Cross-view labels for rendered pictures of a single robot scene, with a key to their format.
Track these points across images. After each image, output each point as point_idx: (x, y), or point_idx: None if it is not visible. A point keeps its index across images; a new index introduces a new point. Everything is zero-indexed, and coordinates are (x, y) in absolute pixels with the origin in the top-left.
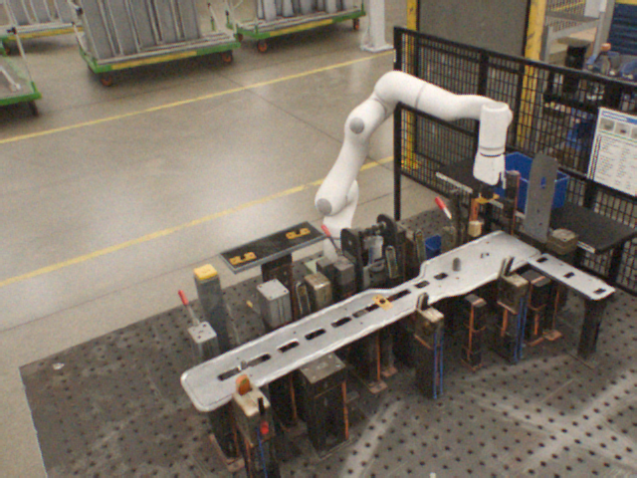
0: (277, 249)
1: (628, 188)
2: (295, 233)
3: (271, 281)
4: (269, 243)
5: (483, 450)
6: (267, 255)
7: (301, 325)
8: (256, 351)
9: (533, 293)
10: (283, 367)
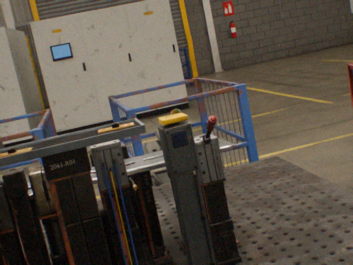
0: (63, 139)
1: None
2: (16, 152)
3: (98, 146)
4: (64, 142)
5: (21, 241)
6: (82, 133)
7: (95, 176)
8: (154, 160)
9: None
10: (138, 155)
